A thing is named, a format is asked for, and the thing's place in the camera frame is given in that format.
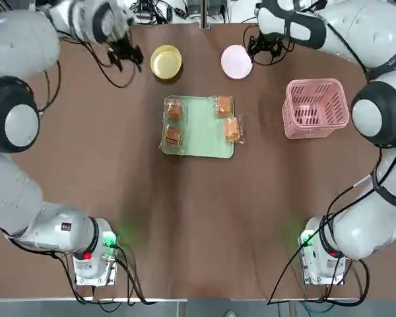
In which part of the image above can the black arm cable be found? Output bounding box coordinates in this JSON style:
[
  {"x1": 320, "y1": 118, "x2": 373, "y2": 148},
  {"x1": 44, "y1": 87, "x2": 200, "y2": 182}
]
[
  {"x1": 244, "y1": 6, "x2": 396, "y2": 305},
  {"x1": 0, "y1": 31, "x2": 158, "y2": 304}
]

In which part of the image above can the yellow round plate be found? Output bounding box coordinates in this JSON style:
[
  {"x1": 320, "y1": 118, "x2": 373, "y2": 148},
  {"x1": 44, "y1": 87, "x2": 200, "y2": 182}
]
[{"x1": 150, "y1": 44, "x2": 182, "y2": 80}]

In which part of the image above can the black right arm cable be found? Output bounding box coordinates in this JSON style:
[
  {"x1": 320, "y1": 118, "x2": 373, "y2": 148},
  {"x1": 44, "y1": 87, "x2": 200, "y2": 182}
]
[{"x1": 244, "y1": 6, "x2": 396, "y2": 305}]

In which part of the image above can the bread pack clear wrapper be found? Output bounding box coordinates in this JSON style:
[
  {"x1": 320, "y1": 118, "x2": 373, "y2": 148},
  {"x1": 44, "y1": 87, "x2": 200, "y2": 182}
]
[
  {"x1": 158, "y1": 124, "x2": 185, "y2": 156},
  {"x1": 223, "y1": 114, "x2": 247, "y2": 145},
  {"x1": 164, "y1": 97, "x2": 185, "y2": 120},
  {"x1": 214, "y1": 95, "x2": 234, "y2": 119}
]

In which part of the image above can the green rectangular tray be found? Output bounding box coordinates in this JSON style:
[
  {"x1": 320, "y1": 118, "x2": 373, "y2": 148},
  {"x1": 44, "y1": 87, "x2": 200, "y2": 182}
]
[{"x1": 161, "y1": 95, "x2": 235, "y2": 160}]

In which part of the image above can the green network cable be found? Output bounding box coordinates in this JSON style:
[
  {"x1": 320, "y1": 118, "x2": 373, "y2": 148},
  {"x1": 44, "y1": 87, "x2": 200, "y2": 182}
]
[{"x1": 277, "y1": 299, "x2": 337, "y2": 313}]

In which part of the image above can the black desk cable bundle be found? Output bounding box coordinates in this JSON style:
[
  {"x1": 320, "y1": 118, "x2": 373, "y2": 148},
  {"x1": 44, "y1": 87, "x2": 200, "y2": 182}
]
[{"x1": 128, "y1": 0, "x2": 189, "y2": 26}]

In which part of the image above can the small pink slotted basket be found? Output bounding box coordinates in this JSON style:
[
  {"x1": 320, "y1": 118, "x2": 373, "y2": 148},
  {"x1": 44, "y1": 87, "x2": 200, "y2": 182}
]
[{"x1": 281, "y1": 78, "x2": 350, "y2": 140}]

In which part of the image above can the aluminium camera post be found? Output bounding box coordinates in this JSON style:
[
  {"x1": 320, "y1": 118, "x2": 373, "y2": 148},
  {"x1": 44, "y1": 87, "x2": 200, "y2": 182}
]
[{"x1": 200, "y1": 0, "x2": 211, "y2": 30}]

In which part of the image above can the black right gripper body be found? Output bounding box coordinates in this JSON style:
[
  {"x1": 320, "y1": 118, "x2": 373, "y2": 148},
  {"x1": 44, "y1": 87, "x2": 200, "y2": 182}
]
[{"x1": 255, "y1": 32, "x2": 282, "y2": 48}]

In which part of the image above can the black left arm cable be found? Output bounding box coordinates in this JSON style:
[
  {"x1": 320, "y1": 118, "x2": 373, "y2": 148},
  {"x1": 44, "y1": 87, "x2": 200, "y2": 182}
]
[{"x1": 0, "y1": 31, "x2": 158, "y2": 304}]

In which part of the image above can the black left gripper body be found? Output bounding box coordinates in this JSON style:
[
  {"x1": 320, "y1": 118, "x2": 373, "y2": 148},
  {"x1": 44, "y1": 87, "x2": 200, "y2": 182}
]
[{"x1": 110, "y1": 34, "x2": 136, "y2": 56}]

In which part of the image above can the white round plate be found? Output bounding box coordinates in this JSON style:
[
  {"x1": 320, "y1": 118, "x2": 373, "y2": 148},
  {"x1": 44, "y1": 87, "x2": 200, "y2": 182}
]
[{"x1": 221, "y1": 44, "x2": 253, "y2": 79}]

